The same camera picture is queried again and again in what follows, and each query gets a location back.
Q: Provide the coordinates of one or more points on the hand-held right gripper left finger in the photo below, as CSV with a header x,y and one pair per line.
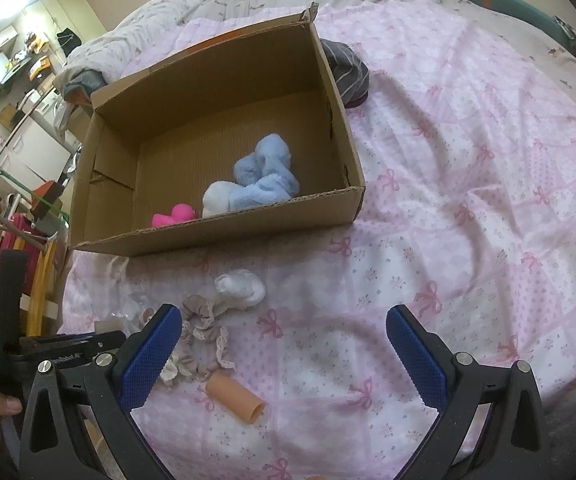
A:
x,y
150,355

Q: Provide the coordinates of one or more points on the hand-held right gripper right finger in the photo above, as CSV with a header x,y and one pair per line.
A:
x,y
417,355

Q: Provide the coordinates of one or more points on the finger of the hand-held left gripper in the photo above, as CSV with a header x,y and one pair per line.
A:
x,y
93,339

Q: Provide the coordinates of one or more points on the clear plastic bag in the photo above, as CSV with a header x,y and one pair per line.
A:
x,y
118,321

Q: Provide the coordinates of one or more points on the peach soft tube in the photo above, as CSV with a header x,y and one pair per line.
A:
x,y
233,397

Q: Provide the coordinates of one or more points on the white sock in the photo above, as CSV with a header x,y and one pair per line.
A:
x,y
216,200
243,287

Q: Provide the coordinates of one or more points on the brown cardboard box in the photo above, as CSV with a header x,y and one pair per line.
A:
x,y
193,125

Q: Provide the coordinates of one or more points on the bright pink soft item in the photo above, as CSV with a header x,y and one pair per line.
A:
x,y
178,214

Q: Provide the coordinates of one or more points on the yellow wooden rack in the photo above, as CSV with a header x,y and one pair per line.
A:
x,y
43,280

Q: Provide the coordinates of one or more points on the red bag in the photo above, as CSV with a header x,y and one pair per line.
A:
x,y
18,230

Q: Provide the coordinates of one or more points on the orange dustpan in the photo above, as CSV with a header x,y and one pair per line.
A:
x,y
48,197

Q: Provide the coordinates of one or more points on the white kitchen cabinet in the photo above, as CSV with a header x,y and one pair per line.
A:
x,y
33,150

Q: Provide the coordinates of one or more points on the person's grey clothing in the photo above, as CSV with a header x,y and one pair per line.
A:
x,y
572,440

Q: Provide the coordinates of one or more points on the pink bow print blanket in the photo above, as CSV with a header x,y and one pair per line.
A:
x,y
467,185

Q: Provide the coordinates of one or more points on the white and blue plush toy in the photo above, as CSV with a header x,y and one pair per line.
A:
x,y
263,175

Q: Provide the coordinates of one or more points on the grey folded cloth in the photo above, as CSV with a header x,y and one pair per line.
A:
x,y
83,87

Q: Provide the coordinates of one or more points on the dark striped cloth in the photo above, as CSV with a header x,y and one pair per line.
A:
x,y
347,70

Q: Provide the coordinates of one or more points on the grey white floral duvet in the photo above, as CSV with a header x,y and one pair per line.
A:
x,y
133,30

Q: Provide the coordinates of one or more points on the black white patterned cloth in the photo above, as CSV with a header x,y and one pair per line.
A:
x,y
566,35

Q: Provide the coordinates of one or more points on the teal bolster pillow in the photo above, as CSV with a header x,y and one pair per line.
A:
x,y
517,5

